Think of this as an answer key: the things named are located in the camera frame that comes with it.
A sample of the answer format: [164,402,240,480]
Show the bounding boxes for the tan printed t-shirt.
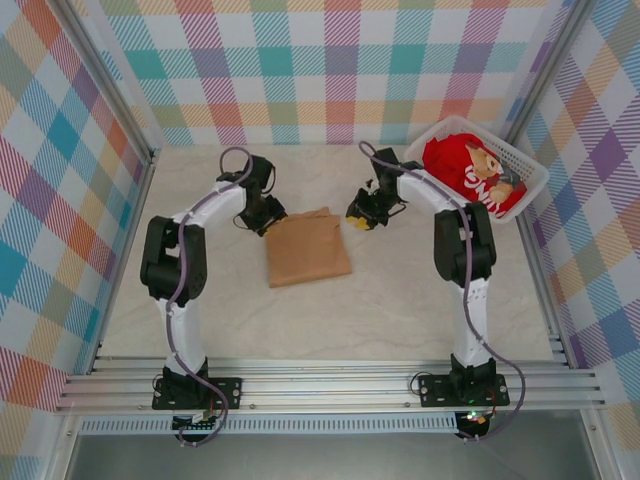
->
[263,207,354,290]

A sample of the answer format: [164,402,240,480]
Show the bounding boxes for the red printed t-shirt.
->
[422,132,528,221]

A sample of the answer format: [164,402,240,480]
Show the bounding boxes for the white plastic basket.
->
[403,115,550,225]

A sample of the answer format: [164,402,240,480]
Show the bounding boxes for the black left controller board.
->
[172,412,221,432]

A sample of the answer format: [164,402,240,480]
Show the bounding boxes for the black controller board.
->
[457,409,491,436]
[172,412,221,432]

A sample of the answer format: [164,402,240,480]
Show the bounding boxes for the black right controller board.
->
[457,409,491,436]

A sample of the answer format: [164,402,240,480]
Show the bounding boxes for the grey metal panel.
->
[64,412,601,480]

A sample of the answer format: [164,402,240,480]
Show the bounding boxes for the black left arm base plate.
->
[151,375,245,412]

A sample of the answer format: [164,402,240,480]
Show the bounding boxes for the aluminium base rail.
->
[54,354,609,414]

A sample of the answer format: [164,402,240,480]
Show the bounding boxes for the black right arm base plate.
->
[417,372,511,409]

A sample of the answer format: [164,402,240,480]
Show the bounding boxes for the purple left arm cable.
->
[164,146,229,446]

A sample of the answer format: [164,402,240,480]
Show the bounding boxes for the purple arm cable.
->
[358,141,527,441]
[164,146,229,446]

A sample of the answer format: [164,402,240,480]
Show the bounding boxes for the aluminium side rail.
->
[89,149,159,371]
[514,214,571,369]

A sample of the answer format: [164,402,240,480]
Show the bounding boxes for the white slotted cable duct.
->
[79,412,459,435]

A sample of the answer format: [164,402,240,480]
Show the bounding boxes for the aluminium frame post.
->
[504,0,594,146]
[49,0,161,166]

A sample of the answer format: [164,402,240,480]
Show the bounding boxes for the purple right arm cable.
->
[358,141,527,441]

